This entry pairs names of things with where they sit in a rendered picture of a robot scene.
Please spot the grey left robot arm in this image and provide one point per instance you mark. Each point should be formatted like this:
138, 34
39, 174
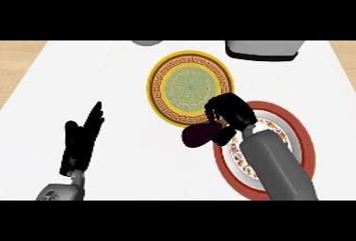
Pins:
66, 188

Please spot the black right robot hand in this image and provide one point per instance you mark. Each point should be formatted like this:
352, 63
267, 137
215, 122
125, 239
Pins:
233, 111

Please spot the red rimmed white plate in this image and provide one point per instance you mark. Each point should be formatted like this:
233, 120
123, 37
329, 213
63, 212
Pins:
299, 141

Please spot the grey round object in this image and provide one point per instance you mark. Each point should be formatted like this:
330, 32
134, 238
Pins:
147, 42

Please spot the yellow green patterned plate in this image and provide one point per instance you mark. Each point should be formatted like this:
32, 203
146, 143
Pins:
188, 86

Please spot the dark purple eggplant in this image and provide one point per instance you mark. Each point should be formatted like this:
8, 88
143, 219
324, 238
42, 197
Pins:
200, 135

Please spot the grey appliance with black base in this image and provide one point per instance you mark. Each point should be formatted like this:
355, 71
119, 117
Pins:
264, 49

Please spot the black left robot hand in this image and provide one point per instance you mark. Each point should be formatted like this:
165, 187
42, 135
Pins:
81, 146

